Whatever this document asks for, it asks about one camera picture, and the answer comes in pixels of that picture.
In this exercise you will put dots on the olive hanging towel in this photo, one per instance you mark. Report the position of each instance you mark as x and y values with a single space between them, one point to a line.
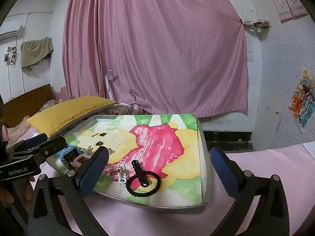
35 51

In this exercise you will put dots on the yellow pillow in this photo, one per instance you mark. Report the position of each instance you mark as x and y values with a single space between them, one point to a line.
69 113

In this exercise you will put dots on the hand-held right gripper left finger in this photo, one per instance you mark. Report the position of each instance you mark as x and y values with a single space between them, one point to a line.
92 174

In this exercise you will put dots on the colourful wall painting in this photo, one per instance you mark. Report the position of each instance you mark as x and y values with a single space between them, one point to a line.
304 103

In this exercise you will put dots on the white air conditioner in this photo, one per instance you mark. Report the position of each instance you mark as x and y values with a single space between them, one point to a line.
8 33

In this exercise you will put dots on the wooden headboard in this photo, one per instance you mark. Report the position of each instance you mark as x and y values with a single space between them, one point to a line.
24 105

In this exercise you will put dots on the pink wall certificate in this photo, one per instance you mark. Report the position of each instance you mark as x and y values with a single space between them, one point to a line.
283 6
297 2

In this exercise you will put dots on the grey metal tray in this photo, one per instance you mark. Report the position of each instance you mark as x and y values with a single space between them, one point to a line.
204 152

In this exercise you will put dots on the painted paper sheet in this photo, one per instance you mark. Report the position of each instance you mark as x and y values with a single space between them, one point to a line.
152 147

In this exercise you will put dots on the patterned cushion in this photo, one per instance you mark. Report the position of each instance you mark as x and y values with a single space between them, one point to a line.
123 108

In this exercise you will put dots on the white metal bracket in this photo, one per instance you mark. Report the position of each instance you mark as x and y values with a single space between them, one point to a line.
109 83

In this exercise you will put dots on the pink tablecloth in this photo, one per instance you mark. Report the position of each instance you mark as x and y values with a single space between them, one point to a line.
270 159

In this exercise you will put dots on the person's left hand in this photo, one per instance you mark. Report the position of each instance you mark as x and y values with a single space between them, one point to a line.
28 189

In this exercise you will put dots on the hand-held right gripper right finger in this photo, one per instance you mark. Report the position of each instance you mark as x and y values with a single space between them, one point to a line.
222 169

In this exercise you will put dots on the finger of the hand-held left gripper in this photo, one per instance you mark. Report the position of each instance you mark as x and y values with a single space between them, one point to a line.
37 140
53 147

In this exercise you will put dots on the white paper sheet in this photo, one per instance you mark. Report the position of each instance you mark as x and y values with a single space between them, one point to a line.
310 150

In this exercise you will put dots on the pink curtain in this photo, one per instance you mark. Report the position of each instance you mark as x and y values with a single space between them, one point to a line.
152 41

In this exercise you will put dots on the white wall notice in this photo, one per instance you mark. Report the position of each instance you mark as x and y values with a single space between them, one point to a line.
250 49

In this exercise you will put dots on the blue smartwatch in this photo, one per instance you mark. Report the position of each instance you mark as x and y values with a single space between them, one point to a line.
64 154

